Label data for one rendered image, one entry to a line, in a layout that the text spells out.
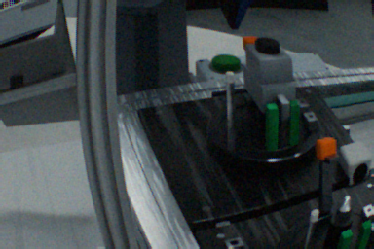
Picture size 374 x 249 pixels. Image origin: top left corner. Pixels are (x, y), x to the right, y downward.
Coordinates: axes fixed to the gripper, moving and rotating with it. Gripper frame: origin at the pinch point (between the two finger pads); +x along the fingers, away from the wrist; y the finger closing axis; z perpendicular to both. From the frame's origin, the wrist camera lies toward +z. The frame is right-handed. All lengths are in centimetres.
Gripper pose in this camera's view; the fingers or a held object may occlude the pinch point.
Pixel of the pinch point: (232, 7)
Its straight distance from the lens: 87.4
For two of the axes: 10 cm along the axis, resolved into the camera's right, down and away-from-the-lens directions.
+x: 0.4, 8.7, 4.9
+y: -9.7, 1.6, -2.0
